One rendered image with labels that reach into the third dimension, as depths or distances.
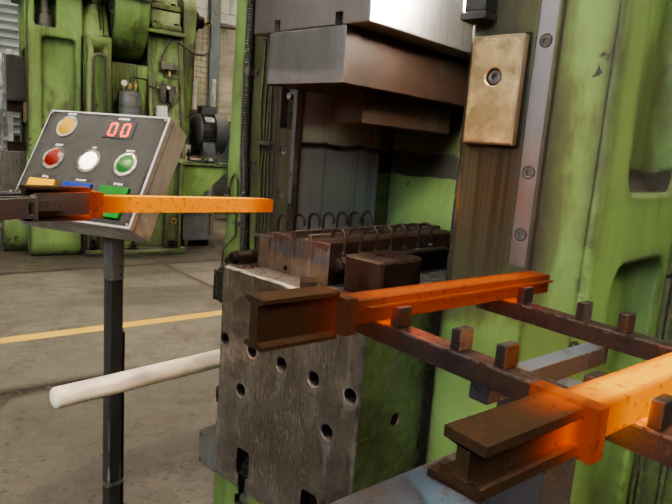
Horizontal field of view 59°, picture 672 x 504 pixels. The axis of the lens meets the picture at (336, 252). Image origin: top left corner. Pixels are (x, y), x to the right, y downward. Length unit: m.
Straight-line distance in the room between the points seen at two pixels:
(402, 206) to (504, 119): 0.61
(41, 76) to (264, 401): 5.00
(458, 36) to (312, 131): 0.38
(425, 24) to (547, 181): 0.37
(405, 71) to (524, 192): 0.35
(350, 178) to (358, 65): 0.45
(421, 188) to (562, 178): 0.60
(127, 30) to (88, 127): 4.57
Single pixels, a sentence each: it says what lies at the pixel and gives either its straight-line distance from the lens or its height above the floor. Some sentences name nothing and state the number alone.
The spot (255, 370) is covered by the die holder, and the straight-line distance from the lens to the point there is 1.16.
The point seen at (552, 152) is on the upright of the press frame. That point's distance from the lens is 0.98.
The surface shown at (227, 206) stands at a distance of 0.97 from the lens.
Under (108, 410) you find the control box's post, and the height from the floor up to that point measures 0.46.
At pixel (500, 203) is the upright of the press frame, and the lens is 1.01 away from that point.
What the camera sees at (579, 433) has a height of 1.01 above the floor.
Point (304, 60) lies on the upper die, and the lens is 1.12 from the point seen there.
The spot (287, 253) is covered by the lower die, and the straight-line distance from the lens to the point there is 1.13.
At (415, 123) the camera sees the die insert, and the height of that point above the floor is 1.22.
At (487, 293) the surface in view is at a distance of 0.69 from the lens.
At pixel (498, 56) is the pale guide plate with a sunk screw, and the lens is 1.01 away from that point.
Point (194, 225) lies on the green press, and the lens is 6.55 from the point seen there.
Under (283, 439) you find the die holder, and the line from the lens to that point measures 1.14.
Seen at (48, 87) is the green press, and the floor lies 1.50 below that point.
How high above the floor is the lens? 1.16
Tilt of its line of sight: 10 degrees down
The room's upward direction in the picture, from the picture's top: 4 degrees clockwise
